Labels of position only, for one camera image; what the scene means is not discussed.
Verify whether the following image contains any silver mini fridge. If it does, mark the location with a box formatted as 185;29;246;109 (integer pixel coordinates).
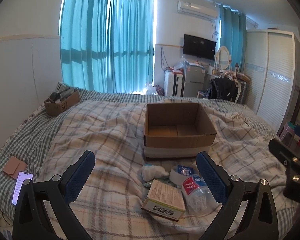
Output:
183;64;205;98

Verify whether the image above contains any smartphone with lit screen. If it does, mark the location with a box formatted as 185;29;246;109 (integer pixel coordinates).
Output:
12;172;33;205

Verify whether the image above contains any right teal curtain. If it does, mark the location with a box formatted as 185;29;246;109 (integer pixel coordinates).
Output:
219;4;247;72

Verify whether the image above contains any white sliding wardrobe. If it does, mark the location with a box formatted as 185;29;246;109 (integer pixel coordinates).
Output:
243;29;300;134

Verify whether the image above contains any white plush toy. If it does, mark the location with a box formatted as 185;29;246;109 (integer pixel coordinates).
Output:
141;164;170;182

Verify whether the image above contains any left teal curtain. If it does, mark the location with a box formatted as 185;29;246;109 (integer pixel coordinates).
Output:
59;0;108;93

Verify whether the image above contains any black wall television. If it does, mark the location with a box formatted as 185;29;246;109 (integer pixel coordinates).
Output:
183;34;216;61

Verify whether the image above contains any pink plastic stool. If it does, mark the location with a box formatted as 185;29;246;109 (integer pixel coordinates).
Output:
279;122;295;147

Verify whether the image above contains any plaid beige blanket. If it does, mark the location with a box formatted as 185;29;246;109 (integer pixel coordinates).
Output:
36;100;297;239

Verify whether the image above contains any clear cotton swab jar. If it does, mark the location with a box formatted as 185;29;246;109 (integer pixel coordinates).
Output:
181;174;220;216

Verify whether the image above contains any white air conditioner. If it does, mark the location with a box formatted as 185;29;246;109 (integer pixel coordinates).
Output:
178;1;218;20

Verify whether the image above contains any tan medicine box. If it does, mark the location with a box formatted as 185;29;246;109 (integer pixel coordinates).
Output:
141;180;186;222

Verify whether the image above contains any grey tape roll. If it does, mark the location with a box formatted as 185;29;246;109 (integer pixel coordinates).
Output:
169;165;198;186

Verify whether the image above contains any pink wallet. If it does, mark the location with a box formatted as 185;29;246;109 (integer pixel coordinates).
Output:
3;156;27;179

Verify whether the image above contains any chair with black jacket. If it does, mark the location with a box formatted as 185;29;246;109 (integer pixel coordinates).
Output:
205;78;239;102

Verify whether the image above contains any clear water jug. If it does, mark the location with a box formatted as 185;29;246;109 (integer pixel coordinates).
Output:
143;83;158;95

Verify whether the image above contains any teal curtain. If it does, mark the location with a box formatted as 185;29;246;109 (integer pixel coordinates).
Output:
59;0;108;93
219;4;247;72
107;0;154;93

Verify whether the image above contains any oval white mirror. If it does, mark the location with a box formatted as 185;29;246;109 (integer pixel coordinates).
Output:
215;46;231;70

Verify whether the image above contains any blue tissue pack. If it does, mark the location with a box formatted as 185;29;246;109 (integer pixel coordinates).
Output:
177;165;194;176

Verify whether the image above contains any white suitcase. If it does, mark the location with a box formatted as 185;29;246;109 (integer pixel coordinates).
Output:
164;70;183;97

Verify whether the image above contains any middle teal curtain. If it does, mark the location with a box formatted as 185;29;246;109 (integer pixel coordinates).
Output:
107;0;154;93

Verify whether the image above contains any small cardboard box of clutter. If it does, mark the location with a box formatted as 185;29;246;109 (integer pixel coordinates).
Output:
44;82;80;116

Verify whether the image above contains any large open cardboard box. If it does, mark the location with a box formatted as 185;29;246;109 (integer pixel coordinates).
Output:
143;102;217;159

